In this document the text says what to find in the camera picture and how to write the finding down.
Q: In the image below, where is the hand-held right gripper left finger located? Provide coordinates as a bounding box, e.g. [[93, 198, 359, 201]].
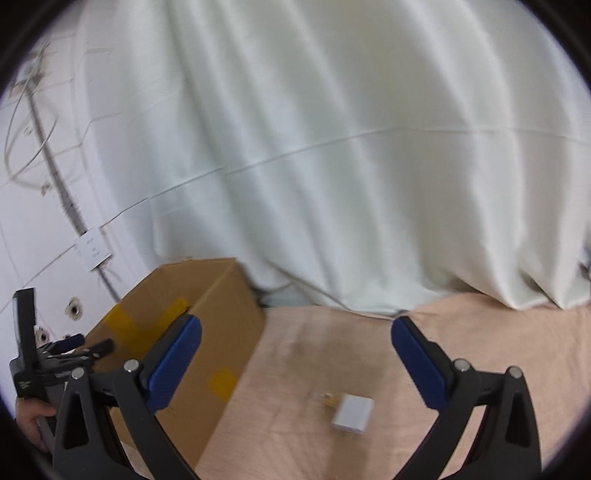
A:
[[52, 314, 203, 480]]

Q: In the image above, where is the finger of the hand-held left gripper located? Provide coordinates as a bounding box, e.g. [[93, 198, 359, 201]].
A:
[[55, 339, 115, 370], [39, 334, 86, 358]]

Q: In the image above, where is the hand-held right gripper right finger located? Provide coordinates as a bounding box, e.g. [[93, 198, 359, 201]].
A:
[[391, 316, 543, 480]]

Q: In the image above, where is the brown cardboard box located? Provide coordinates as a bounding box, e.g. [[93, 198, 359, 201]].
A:
[[85, 257, 267, 469]]

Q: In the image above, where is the white charger plug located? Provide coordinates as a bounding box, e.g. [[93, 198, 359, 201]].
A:
[[331, 394, 374, 435]]

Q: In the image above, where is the person's left hand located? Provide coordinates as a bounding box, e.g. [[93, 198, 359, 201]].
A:
[[15, 399, 58, 450]]

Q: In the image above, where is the beige blanket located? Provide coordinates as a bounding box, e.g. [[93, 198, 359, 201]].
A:
[[111, 291, 591, 480]]

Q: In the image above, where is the white curtain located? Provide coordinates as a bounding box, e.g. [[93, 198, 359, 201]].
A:
[[76, 0, 591, 317]]

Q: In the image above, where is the white wall socket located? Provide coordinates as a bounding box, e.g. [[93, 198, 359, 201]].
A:
[[75, 225, 112, 271]]

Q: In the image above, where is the grey wall cable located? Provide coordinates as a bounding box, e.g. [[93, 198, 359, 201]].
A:
[[23, 78, 122, 297]]

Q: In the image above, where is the thin looped wall wire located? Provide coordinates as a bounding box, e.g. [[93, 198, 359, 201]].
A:
[[4, 69, 62, 190]]

